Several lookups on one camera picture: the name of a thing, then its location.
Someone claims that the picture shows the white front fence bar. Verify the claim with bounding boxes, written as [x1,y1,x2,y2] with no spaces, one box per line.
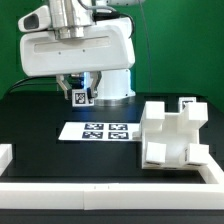
[0,183,224,210]

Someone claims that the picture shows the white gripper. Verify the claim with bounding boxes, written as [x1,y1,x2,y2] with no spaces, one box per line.
[18,4,135,100]

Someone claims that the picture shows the white left fence bar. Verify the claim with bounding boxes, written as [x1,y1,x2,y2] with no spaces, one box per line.
[0,144,13,176]

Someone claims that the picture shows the white marker cube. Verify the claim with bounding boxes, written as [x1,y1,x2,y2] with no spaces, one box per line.
[178,97,197,112]
[72,89,94,107]

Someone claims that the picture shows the white paper marker sheet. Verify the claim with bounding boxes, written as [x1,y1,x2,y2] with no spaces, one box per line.
[59,122,140,142]

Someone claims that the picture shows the white chair seat part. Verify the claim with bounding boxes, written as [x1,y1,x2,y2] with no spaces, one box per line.
[132,111,201,170]

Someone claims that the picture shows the black cables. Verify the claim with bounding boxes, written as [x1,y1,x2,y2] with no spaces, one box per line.
[7,77,59,94]

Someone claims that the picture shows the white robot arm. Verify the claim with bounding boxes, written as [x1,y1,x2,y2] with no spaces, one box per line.
[18,0,144,107]

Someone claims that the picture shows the white marker cube front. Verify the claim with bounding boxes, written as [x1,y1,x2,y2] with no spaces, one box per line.
[72,89,94,107]

